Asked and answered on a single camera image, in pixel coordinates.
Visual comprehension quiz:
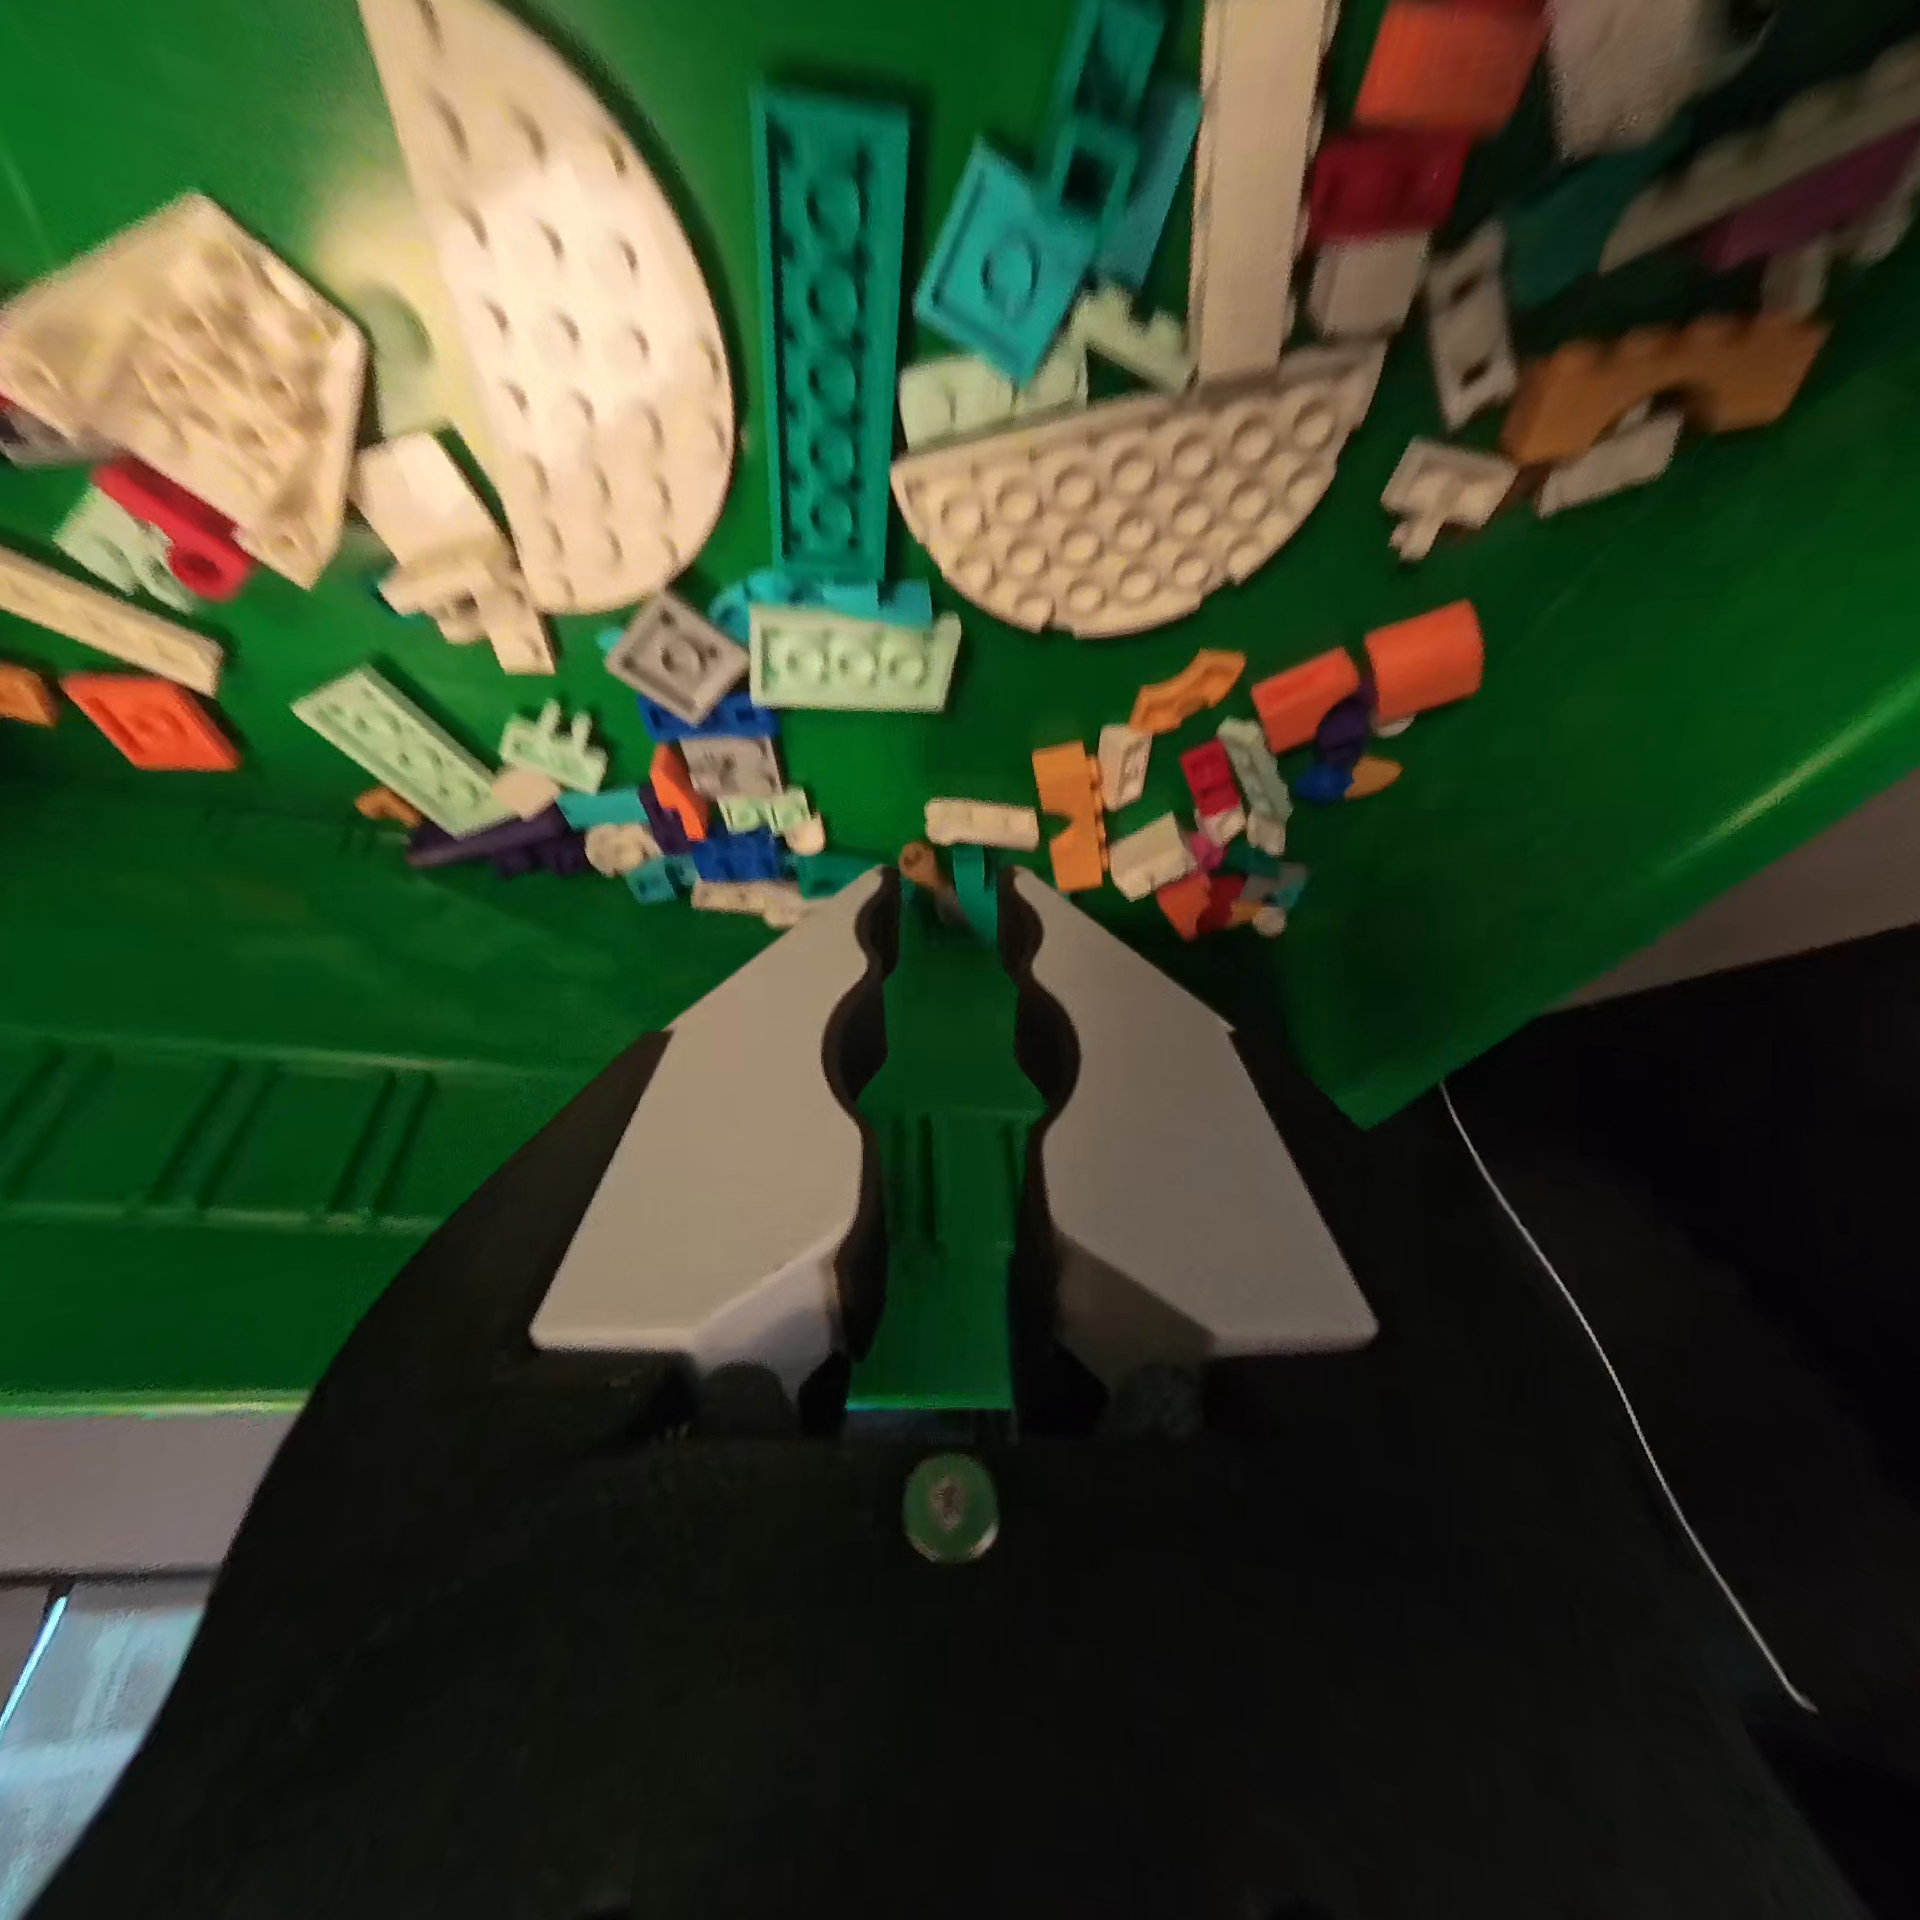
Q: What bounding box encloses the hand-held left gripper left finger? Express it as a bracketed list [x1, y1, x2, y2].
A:
[529, 863, 907, 1389]

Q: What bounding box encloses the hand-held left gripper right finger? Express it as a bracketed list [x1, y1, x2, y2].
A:
[1005, 866, 1382, 1393]

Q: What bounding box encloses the green plastic bin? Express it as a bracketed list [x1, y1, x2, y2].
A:
[0, 0, 1920, 1420]

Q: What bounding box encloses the pile of lego pieces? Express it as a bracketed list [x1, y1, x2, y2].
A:
[0, 0, 1920, 947]

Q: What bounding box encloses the person's black clothing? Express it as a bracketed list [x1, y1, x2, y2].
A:
[1440, 921, 1920, 1920]

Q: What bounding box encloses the thin white cable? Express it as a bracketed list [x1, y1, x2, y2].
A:
[1436, 1080, 1821, 1716]

